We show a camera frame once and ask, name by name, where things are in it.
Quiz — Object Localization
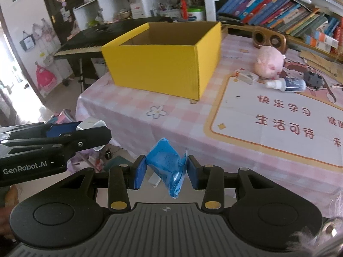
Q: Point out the pink pig plush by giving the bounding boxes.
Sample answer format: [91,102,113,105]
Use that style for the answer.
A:
[254,45,286,78]

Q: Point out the small white red-label box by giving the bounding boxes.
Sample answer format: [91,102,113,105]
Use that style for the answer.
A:
[235,69,259,85]

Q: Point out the small black gadget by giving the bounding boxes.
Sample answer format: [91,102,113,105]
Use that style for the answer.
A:
[303,70,324,90]

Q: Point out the black keyboard stand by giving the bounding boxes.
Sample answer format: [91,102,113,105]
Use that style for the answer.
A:
[62,57,100,92]

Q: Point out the black electronic keyboard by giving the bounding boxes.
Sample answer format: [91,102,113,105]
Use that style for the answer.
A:
[54,17,174,60]

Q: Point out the white carton with red label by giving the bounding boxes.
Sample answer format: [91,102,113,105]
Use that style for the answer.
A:
[130,3,144,18]

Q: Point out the green-lid white jar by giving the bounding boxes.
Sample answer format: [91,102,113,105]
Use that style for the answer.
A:
[187,7,206,22]

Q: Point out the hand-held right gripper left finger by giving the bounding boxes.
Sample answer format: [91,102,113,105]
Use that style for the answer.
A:
[57,155,147,211]

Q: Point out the person's left hand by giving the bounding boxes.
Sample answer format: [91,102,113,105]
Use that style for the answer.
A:
[0,186,20,241]

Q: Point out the pink checked cloth desktop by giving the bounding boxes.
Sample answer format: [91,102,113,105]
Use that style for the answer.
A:
[76,33,343,217]

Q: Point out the red glue bottle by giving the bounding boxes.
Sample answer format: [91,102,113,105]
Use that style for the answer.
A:
[180,0,189,20]

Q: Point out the printed desk mat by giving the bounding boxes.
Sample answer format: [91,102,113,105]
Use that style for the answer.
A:
[203,56,343,168]

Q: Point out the yellow cardboard box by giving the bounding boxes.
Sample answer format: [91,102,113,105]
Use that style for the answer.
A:
[101,21,222,101]

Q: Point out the blue and black bag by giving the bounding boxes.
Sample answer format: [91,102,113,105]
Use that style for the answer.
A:
[19,31,37,52]

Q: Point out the wooden ruler boards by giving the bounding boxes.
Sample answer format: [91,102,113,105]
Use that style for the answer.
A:
[299,49,343,79]

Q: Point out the wooden speaker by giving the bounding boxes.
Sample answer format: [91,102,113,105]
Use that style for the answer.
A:
[252,26,288,53]

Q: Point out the blue plastic packet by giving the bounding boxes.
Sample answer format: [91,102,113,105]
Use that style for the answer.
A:
[146,138,188,199]

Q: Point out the dark bottle with white cap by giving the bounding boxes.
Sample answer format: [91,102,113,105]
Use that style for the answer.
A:
[266,77,307,93]

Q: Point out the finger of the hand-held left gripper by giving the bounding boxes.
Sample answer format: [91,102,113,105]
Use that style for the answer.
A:
[0,122,81,141]
[0,127,112,157]

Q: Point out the row of colourful books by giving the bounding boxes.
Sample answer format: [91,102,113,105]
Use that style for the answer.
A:
[217,0,343,56]

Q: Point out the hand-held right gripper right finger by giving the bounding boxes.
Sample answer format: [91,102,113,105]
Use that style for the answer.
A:
[187,155,268,211]

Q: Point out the dark wooden door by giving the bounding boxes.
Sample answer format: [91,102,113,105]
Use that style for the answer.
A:
[40,0,90,45]

